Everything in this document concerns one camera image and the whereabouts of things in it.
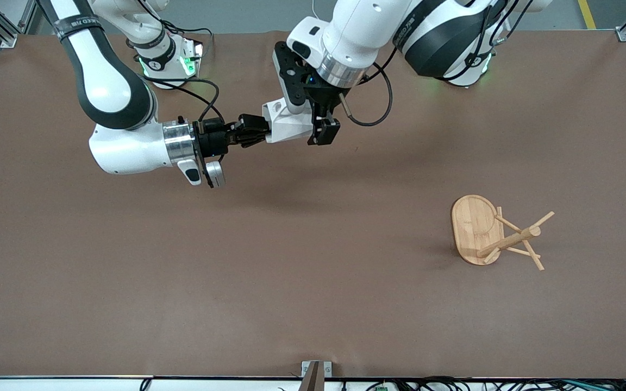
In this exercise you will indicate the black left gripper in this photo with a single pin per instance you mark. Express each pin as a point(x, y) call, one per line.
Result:
point(322, 96)

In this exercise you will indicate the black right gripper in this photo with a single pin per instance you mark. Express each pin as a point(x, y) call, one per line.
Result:
point(212, 139)

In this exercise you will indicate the white faceted cup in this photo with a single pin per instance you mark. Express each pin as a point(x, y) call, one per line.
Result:
point(288, 126)

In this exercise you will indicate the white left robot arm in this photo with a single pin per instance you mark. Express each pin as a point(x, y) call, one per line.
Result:
point(356, 32)

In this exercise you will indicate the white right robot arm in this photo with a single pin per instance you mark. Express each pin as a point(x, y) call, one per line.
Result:
point(106, 81)

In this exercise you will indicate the wooden cup rack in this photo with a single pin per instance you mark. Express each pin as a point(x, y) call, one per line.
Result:
point(479, 231)

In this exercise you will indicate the brown paper table cover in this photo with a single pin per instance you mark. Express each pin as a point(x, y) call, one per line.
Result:
point(291, 271)

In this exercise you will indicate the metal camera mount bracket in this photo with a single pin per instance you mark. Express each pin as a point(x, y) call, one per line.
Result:
point(315, 374)

